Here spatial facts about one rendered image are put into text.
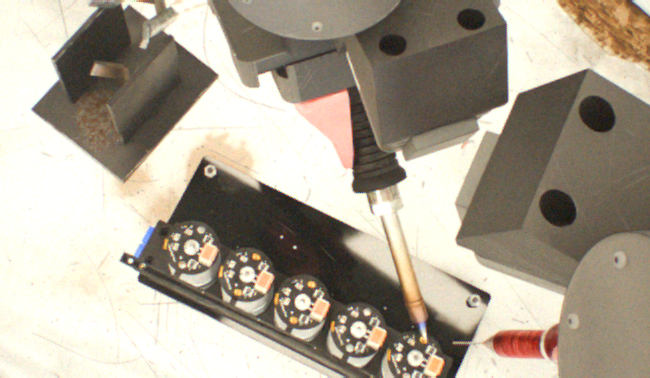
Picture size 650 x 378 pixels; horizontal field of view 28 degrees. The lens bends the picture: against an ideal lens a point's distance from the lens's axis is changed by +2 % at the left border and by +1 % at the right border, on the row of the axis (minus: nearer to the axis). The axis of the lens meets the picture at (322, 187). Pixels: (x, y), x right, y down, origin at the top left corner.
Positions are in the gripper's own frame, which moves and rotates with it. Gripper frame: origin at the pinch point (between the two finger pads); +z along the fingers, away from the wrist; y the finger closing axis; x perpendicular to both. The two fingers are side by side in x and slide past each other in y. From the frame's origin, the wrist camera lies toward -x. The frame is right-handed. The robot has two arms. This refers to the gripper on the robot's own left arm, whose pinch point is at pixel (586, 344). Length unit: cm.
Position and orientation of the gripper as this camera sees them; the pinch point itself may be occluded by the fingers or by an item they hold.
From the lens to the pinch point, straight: 47.0
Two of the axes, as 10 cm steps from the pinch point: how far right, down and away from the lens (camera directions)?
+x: 8.5, 4.6, 2.6
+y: -4.0, 8.8, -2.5
